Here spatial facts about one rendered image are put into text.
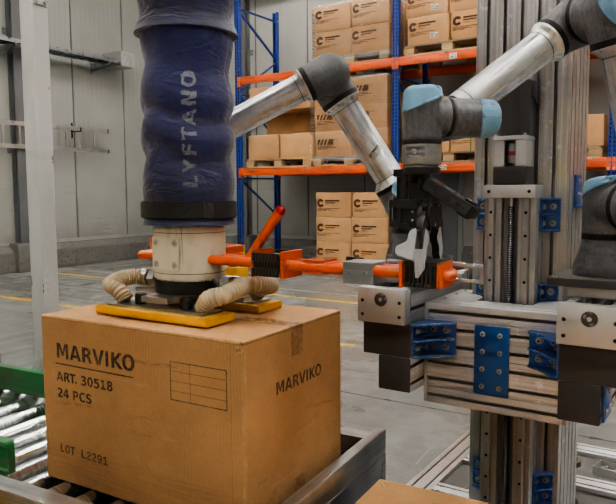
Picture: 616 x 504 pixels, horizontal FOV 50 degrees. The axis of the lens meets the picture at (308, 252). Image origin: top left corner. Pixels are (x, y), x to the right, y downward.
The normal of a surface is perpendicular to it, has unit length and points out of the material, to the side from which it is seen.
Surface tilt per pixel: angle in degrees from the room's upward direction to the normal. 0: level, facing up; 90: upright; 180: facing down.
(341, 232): 92
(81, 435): 90
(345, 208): 91
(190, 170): 73
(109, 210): 90
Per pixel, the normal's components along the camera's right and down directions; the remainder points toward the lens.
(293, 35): -0.54, 0.08
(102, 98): 0.84, 0.04
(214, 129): 0.67, -0.28
